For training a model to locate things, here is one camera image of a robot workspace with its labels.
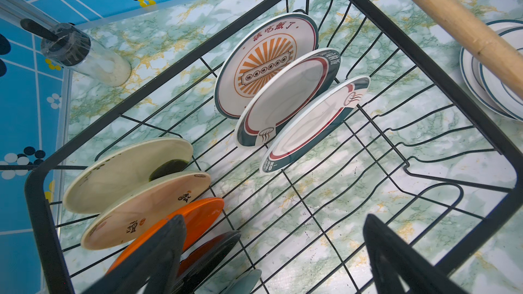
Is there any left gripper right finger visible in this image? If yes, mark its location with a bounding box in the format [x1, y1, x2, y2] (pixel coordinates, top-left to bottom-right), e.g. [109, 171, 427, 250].
[363, 214, 465, 293]

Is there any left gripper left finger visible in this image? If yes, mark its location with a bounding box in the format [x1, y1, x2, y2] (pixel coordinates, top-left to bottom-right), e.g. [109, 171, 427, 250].
[85, 215, 185, 293]

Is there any black wire dish rack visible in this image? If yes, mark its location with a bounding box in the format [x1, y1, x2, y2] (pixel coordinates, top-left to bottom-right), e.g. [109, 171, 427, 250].
[25, 0, 522, 293]

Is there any white plate teal flower emblem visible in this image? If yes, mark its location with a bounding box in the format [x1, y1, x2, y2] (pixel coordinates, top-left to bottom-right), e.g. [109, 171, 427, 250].
[460, 20, 522, 121]

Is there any black small plate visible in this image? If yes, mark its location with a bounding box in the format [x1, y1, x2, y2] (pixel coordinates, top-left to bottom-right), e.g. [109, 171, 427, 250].
[171, 231, 241, 293]

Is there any beige small plate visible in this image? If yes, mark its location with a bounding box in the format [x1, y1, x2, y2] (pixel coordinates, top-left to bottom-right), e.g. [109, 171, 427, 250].
[80, 171, 211, 250]

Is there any orange small plate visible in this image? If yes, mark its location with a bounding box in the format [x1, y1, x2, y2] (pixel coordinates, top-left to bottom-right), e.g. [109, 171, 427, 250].
[106, 197, 225, 274]

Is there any grey-green small plate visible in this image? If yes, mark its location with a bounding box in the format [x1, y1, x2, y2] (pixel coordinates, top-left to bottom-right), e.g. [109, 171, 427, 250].
[221, 269, 262, 294]

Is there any cream small plate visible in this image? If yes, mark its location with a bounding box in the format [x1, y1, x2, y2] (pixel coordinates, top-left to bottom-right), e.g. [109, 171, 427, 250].
[63, 137, 193, 215]

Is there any white plate red green band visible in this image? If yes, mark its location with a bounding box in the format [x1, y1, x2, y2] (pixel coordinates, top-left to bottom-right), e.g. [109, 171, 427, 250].
[259, 76, 370, 174]

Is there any white plate red rim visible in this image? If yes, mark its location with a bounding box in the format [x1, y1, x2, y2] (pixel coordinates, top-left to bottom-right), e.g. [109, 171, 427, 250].
[233, 48, 341, 148]

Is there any clear jar black lid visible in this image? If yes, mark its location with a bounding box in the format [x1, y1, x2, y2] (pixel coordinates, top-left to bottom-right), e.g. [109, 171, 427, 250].
[20, 19, 132, 87]

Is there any white plate orange sunburst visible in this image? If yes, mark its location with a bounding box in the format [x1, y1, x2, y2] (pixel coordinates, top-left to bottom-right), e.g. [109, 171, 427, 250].
[214, 12, 319, 119]

